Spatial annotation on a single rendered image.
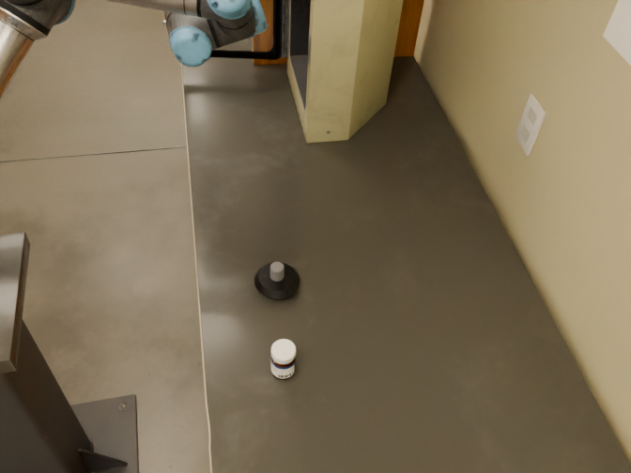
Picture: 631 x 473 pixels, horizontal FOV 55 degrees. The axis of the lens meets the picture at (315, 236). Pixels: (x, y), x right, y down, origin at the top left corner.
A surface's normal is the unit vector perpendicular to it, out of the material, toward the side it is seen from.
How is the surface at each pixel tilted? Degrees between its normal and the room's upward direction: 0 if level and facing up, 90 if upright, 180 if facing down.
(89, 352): 0
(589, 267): 90
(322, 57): 90
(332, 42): 90
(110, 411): 0
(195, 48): 91
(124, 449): 0
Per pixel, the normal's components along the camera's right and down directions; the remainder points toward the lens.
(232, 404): 0.05, -0.65
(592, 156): -0.98, 0.11
